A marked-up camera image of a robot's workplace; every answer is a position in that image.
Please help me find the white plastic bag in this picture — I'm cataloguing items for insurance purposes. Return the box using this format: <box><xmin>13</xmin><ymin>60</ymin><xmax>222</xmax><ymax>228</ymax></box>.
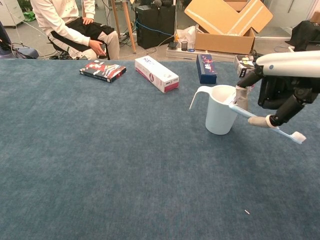
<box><xmin>176</xmin><ymin>25</ymin><xmax>197</xmax><ymax>50</ymax></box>

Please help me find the white cup with handle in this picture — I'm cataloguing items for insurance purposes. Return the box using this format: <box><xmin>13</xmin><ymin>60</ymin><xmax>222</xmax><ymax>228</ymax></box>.
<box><xmin>188</xmin><ymin>84</ymin><xmax>246</xmax><ymax>136</ymax></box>

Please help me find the red black flat box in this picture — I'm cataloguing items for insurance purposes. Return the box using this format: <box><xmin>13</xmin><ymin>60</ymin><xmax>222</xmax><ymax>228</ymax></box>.
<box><xmin>79</xmin><ymin>60</ymin><xmax>127</xmax><ymax>84</ymax></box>

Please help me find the blue felt table cover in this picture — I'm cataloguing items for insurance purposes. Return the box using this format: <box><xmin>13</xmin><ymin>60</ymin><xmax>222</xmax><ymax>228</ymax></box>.
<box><xmin>0</xmin><ymin>58</ymin><xmax>320</xmax><ymax>240</ymax></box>

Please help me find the black computer tower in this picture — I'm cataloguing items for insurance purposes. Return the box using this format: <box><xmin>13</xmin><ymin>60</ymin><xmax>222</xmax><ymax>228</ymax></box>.
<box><xmin>134</xmin><ymin>4</ymin><xmax>176</xmax><ymax>50</ymax></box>

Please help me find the small black white box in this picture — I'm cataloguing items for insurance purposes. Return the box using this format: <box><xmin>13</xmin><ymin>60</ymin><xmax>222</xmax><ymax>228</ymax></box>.
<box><xmin>234</xmin><ymin>54</ymin><xmax>257</xmax><ymax>78</ymax></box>

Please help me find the green bag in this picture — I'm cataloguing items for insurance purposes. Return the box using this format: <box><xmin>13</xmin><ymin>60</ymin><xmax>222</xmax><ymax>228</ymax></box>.
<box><xmin>22</xmin><ymin>9</ymin><xmax>38</xmax><ymax>22</ymax></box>

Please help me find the white cabinet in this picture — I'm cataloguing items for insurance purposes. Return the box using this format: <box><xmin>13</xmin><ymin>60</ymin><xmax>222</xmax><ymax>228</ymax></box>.
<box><xmin>0</xmin><ymin>0</ymin><xmax>26</xmax><ymax>27</ymax></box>

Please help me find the aluminium rail platform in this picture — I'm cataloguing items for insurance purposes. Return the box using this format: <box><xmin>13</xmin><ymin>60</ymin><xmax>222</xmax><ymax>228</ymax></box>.
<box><xmin>165</xmin><ymin>46</ymin><xmax>253</xmax><ymax>62</ymax></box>

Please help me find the person in white top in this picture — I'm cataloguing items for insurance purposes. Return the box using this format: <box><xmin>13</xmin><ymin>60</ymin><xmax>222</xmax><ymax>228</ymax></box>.
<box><xmin>29</xmin><ymin>0</ymin><xmax>120</xmax><ymax>61</ymax></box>

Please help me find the white and pink box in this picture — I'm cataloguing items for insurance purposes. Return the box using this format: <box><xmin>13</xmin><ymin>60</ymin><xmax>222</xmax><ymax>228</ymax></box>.
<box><xmin>134</xmin><ymin>55</ymin><xmax>180</xmax><ymax>94</ymax></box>

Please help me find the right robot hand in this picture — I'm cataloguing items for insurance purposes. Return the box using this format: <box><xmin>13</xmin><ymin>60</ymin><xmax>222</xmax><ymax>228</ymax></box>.
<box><xmin>236</xmin><ymin>49</ymin><xmax>320</xmax><ymax>130</ymax></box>

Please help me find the large open cardboard box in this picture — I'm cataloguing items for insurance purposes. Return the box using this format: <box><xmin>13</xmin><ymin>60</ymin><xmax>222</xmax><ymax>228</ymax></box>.
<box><xmin>184</xmin><ymin>0</ymin><xmax>274</xmax><ymax>55</ymax></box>

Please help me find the dark blue machine base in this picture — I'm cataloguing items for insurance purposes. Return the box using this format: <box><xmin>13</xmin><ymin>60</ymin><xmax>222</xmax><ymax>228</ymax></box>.
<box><xmin>0</xmin><ymin>21</ymin><xmax>40</xmax><ymax>60</ymax></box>

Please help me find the blue cable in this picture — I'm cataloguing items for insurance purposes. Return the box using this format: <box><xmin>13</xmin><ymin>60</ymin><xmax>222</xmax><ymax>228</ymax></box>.
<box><xmin>136</xmin><ymin>19</ymin><xmax>175</xmax><ymax>38</ymax></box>

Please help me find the light blue toothbrush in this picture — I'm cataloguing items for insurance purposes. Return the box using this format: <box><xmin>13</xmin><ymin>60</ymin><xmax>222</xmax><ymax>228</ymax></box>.
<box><xmin>228</xmin><ymin>103</ymin><xmax>307</xmax><ymax>145</ymax></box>

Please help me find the white red toothpaste tube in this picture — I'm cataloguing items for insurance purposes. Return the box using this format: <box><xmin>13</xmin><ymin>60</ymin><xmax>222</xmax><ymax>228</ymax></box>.
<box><xmin>224</xmin><ymin>84</ymin><xmax>255</xmax><ymax>106</ymax></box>

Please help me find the wooden easel leg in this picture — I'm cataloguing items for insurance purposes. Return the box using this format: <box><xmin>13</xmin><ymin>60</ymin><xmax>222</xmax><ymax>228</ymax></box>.
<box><xmin>110</xmin><ymin>0</ymin><xmax>137</xmax><ymax>54</ymax></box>

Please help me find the black cloth covered chair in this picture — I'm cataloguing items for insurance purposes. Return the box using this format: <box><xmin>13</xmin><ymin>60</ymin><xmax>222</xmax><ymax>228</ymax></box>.
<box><xmin>291</xmin><ymin>20</ymin><xmax>320</xmax><ymax>53</ymax></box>

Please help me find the dark blue long box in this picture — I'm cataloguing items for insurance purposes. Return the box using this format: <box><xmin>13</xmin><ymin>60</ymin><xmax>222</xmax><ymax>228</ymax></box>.
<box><xmin>196</xmin><ymin>53</ymin><xmax>218</xmax><ymax>85</ymax></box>

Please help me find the black stool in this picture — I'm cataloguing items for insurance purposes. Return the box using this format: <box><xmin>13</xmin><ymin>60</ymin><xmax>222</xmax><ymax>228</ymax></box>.
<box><xmin>47</xmin><ymin>37</ymin><xmax>75</xmax><ymax>60</ymax></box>

